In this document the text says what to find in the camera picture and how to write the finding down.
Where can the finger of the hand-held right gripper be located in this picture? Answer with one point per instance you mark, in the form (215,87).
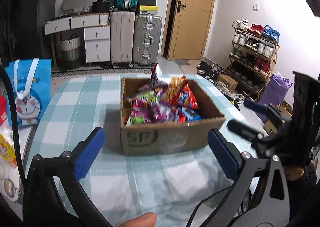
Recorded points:
(257,108)
(242,128)

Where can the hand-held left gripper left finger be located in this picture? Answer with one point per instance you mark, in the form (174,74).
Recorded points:
(90,152)

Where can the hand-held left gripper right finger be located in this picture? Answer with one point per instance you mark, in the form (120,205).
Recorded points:
(222,152)

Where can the blue cookie packet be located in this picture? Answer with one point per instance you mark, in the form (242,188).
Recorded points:
(190,116)

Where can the red snack packet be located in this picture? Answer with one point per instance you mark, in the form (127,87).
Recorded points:
(187,99)

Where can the red white noodle packet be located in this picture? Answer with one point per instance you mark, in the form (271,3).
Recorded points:
(156,74)

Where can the person's left hand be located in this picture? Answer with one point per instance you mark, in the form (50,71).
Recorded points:
(140,220)

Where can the printed cardboard box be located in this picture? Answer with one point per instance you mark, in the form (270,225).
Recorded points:
(271,127)

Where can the purple gift bag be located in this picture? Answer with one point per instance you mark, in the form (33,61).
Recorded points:
(275,92)

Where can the small brown cardboard box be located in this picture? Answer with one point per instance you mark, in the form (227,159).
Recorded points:
(227,81)

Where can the green checked tablecloth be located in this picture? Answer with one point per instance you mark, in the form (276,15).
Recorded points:
(75,107)

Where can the scattered dark shoes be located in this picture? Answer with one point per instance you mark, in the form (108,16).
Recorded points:
(212,72)

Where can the wooden shoe rack with shoes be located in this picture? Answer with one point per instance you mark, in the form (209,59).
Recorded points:
(262,47)

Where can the blue cartoon tote bag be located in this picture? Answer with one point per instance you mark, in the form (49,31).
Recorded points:
(37,92)

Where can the yellow packet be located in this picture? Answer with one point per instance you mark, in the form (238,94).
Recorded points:
(6,149)

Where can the red bag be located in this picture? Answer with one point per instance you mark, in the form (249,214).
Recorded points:
(2,112)

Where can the woven laundry basket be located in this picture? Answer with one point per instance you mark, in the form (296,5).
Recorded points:
(70,49)

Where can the wooden door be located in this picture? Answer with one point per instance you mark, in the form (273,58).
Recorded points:
(192,17)

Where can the white drawer cabinet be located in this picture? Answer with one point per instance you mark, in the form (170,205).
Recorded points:
(97,34)

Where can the beige suitcase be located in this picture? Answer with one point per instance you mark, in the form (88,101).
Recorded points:
(122,37)

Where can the silver suitcase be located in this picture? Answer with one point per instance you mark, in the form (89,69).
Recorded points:
(147,39)

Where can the dark grey refrigerator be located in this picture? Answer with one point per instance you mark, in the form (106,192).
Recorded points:
(32,22)

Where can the yellow black shoe box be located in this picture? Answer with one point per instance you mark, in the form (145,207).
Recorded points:
(147,10)

